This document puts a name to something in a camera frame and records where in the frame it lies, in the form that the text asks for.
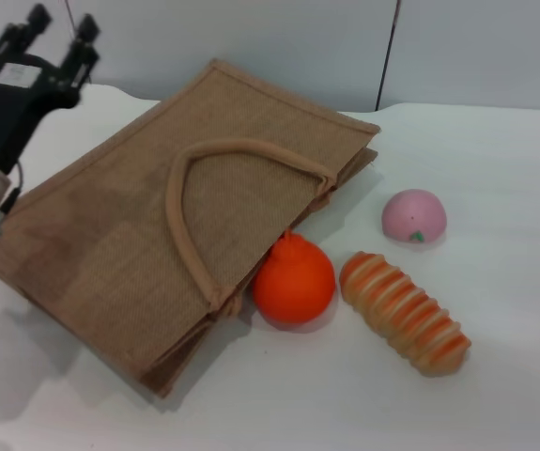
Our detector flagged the orange striped toy bread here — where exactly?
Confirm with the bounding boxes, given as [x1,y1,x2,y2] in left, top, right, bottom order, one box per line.
[339,251,472,378]

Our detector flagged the orange toy fruit with stem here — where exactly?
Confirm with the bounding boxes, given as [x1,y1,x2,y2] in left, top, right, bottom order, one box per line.
[252,229,336,325]

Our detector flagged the brown jute handbag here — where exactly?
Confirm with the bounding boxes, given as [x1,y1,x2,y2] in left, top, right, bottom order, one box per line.
[0,58,382,400]

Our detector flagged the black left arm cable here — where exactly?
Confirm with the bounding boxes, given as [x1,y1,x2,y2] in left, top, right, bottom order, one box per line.
[0,162,24,229]

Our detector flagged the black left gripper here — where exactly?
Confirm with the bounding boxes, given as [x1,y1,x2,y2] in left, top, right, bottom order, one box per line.
[0,3,102,173]

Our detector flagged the pink toy peach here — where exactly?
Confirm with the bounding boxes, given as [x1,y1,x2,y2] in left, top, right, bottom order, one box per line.
[381,188,450,244]

